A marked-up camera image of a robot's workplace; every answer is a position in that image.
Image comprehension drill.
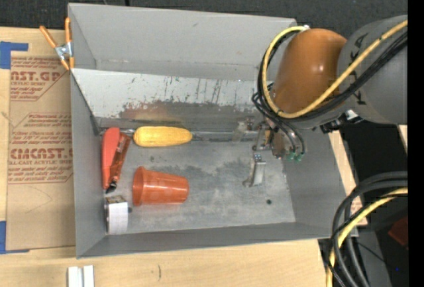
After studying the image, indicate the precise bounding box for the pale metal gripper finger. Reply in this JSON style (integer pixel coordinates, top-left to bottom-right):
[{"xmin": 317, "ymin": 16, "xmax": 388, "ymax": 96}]
[
  {"xmin": 231, "ymin": 118, "xmax": 256, "ymax": 144},
  {"xmin": 242, "ymin": 152, "xmax": 268, "ymax": 188}
]

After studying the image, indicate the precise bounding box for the grey metal bin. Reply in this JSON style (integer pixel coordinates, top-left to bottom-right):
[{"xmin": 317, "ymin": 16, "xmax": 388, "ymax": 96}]
[{"xmin": 67, "ymin": 3, "xmax": 359, "ymax": 259}]

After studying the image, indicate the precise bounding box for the yellow corn cob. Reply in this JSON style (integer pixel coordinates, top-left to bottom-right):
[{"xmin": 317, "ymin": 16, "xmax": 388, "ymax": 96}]
[{"xmin": 132, "ymin": 126, "xmax": 193, "ymax": 148}]

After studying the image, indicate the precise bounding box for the orange plastic cup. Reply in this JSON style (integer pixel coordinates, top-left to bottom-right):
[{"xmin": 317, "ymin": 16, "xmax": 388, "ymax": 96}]
[{"xmin": 132, "ymin": 166, "xmax": 190, "ymax": 207}]

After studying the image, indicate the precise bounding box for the red hand tool black tip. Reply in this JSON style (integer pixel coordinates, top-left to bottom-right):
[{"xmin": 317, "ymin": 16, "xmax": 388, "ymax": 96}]
[{"xmin": 101, "ymin": 127, "xmax": 132, "ymax": 194}]

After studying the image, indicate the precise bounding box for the white paper roll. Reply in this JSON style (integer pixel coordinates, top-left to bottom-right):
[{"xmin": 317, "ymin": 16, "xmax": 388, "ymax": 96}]
[{"xmin": 104, "ymin": 195, "xmax": 133, "ymax": 235}]

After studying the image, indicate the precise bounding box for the brown cardboard board red print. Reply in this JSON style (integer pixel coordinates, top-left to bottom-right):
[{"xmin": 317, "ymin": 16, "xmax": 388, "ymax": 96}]
[{"xmin": 0, "ymin": 26, "xmax": 77, "ymax": 254}]

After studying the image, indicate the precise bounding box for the black cylinder on white bracket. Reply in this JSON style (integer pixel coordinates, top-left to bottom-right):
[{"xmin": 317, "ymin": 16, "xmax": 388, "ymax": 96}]
[{"xmin": 319, "ymin": 109, "xmax": 364, "ymax": 134}]

